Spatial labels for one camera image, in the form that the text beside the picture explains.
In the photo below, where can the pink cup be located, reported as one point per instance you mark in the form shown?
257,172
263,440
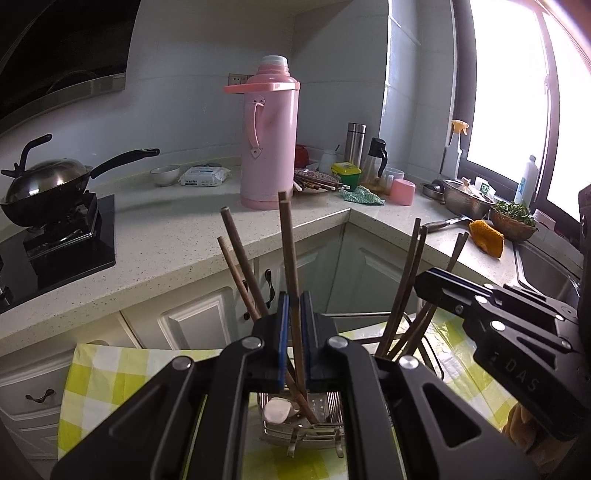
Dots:
402,193

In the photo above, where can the steel basin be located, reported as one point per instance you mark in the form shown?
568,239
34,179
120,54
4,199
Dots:
461,203

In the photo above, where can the speckled stone countertop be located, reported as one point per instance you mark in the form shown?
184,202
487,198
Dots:
184,221

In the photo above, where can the white wet wipes pack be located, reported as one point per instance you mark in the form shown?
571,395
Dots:
203,176

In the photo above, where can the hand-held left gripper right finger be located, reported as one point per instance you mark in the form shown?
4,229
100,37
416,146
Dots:
307,344

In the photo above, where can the white cup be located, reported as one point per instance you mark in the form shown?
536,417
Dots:
396,174
328,161

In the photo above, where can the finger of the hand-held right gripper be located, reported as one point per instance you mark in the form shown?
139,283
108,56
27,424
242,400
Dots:
443,290
540,302

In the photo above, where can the patterned plate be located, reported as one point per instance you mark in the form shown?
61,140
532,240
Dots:
318,177

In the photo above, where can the red enamel pot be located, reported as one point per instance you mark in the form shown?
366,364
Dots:
301,157

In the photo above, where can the spray bottle with yellow nozzle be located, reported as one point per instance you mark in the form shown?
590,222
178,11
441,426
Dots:
452,157

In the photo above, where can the white wall socket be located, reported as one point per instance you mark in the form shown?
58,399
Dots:
236,79

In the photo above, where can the small white bowl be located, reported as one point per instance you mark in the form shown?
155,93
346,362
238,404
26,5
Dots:
165,175

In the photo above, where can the orange cloth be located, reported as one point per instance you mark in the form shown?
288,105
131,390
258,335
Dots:
487,237

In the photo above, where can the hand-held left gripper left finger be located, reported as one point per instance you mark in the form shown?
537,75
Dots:
283,341

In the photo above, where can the person's right hand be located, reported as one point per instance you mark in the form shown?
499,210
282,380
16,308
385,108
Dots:
519,424

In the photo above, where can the white dish soap bottle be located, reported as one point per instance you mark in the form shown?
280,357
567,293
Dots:
525,184

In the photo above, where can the green lidded box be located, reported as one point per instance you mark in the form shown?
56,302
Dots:
346,177

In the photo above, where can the black glass gas stove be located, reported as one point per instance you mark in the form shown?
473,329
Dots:
69,267

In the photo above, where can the wicker basket with greens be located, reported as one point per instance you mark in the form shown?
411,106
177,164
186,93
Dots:
512,228

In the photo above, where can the steel wok lid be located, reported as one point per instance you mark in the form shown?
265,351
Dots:
46,177

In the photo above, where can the steel sink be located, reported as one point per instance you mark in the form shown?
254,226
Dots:
545,272

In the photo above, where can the black wok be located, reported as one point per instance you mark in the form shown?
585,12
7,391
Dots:
41,205

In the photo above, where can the green dish cloth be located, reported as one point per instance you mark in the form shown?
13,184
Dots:
364,196

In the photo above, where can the yellow checked tablecloth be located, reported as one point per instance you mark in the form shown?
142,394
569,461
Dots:
106,383

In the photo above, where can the steel vacuum bottle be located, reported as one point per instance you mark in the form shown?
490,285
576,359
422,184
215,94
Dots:
354,143

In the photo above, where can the kitchen knife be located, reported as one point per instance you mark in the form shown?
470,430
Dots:
438,225

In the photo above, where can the pink thermos flask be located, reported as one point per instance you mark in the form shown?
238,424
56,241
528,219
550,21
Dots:
268,138

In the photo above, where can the black range hood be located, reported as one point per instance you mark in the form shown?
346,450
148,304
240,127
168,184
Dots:
55,41

